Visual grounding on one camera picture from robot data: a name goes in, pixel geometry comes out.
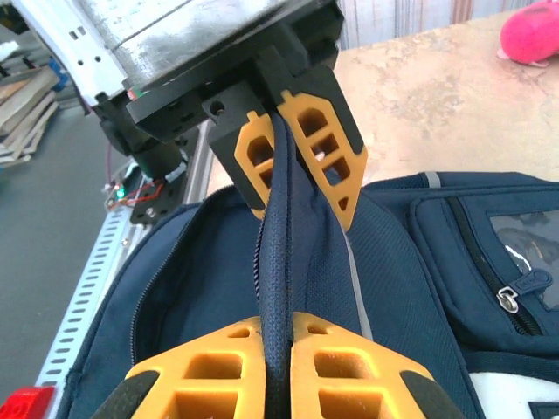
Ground navy blue backpack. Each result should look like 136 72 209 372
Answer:
56 108 559 419

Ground slotted grey cable duct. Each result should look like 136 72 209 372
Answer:
37 208 148 390

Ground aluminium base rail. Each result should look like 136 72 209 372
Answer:
183 120 216 206

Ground red block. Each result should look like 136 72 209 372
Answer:
0 385 57 419

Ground stacked wooden boards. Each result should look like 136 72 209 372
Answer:
0 41 66 165

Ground pink plush doll black hair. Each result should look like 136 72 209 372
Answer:
496 0 559 67

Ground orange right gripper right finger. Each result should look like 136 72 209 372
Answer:
290 311 460 419

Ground translucent corrugated side panel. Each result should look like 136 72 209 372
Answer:
335 0 559 50

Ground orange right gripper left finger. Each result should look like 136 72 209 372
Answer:
89 316 268 419

